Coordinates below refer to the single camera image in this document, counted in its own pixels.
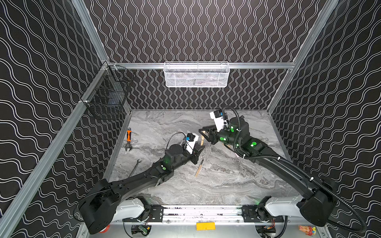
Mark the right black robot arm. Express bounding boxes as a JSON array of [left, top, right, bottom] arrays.
[[199, 117, 337, 227]]

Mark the silver combination wrench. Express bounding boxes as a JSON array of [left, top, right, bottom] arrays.
[[129, 159, 141, 178]]

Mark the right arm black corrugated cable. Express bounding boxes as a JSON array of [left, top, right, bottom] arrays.
[[221, 105, 367, 233]]

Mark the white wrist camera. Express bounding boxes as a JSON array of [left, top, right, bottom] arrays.
[[184, 133, 199, 154], [209, 109, 228, 132]]

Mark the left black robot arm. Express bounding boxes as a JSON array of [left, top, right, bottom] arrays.
[[78, 144, 205, 235]]

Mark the white wire mesh basket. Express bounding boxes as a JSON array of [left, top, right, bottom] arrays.
[[163, 61, 230, 88]]

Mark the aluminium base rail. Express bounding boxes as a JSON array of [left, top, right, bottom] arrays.
[[83, 204, 325, 225]]

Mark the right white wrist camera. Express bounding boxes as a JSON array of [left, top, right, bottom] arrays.
[[209, 109, 228, 132]]

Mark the orange handled adjustable wrench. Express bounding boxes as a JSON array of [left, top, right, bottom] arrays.
[[125, 128, 133, 151]]

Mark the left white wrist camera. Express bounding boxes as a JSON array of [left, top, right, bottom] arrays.
[[184, 133, 199, 154]]

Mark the yellow label block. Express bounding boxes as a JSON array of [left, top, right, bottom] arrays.
[[196, 222, 216, 231]]

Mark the black wire mesh basket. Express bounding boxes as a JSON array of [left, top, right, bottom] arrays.
[[84, 62, 136, 121]]

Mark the red yellow small toy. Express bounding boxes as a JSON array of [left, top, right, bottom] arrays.
[[299, 226, 317, 236]]

